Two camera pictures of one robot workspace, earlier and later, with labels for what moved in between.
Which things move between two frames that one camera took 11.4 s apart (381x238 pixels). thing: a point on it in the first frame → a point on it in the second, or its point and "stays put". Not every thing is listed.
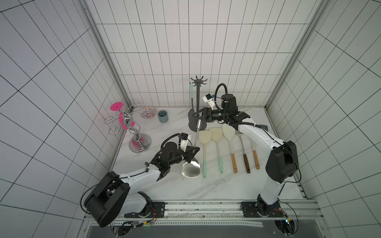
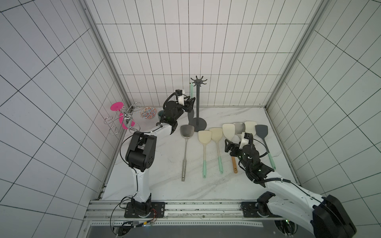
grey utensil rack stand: (193, 121) stays put
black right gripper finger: (209, 116) → (237, 152)
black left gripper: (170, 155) → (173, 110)
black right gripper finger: (207, 111) → (228, 144)
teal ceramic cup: (163, 116) stays put
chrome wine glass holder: (139, 143) stays put
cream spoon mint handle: (205, 136) stays put
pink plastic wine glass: (117, 106) stays put
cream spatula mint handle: (217, 133) stays put
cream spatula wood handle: (229, 130) stays put
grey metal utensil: (192, 168) → (187, 131)
